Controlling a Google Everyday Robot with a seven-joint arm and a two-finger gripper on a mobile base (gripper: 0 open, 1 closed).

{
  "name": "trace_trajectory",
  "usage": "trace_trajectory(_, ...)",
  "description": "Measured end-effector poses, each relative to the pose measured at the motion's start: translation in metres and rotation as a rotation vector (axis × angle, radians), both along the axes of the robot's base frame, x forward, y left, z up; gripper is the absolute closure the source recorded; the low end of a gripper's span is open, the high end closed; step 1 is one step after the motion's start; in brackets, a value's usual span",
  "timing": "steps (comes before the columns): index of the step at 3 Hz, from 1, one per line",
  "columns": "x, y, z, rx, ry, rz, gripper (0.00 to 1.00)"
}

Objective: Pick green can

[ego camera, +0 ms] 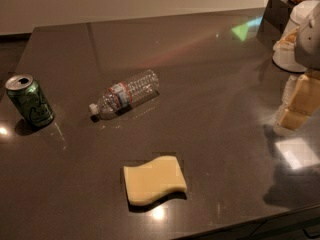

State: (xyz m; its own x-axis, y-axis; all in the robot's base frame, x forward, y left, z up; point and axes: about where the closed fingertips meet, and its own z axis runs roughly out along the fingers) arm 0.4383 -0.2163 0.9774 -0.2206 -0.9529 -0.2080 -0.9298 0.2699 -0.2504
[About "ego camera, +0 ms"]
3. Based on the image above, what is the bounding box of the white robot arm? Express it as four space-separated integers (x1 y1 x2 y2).
273 4 320 136

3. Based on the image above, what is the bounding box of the dark box with snacks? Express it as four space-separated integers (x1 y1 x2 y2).
256 0 319 46

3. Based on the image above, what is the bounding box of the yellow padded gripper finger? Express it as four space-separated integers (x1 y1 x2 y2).
273 71 320 136

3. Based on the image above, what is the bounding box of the yellow sponge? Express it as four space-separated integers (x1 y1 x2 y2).
123 156 187 206

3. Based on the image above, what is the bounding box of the green soda can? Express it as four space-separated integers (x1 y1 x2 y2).
5 74 54 128

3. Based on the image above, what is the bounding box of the clear plastic water bottle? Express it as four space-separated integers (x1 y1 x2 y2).
89 70 160 117

